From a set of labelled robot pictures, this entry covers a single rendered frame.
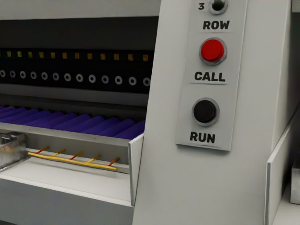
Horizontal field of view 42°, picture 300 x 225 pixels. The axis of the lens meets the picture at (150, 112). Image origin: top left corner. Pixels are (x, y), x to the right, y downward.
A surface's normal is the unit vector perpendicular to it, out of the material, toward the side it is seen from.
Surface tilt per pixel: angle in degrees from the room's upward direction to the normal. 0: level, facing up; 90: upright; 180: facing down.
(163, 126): 90
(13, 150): 90
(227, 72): 90
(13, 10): 111
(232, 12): 90
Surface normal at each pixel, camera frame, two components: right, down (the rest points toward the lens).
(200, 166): -0.43, -0.11
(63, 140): -0.45, 0.24
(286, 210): -0.04, -0.97
